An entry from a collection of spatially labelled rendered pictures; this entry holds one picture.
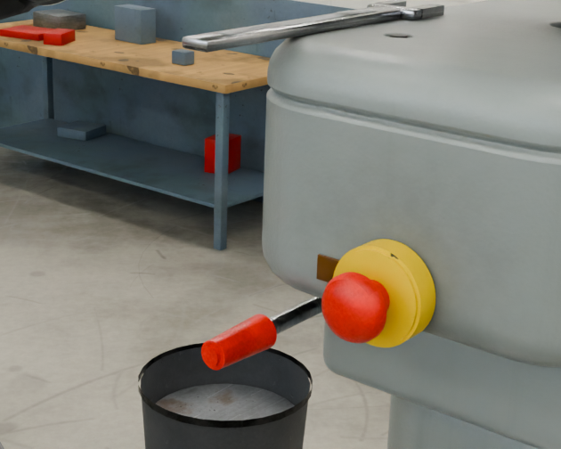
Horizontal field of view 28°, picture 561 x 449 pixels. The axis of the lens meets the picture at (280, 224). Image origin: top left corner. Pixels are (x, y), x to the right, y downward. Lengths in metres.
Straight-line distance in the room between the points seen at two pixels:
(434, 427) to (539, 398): 0.12
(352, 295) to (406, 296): 0.03
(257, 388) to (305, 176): 2.63
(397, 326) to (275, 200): 0.12
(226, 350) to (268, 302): 4.48
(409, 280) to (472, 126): 0.09
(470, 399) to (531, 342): 0.15
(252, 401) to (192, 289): 2.14
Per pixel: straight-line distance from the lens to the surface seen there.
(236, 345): 0.70
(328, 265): 0.67
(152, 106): 7.06
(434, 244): 0.63
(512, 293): 0.61
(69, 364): 4.59
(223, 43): 0.64
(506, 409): 0.76
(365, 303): 0.60
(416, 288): 0.62
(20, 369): 4.58
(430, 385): 0.78
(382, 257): 0.62
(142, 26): 6.58
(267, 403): 3.20
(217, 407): 3.17
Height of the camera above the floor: 2.00
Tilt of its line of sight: 19 degrees down
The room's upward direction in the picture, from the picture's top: 2 degrees clockwise
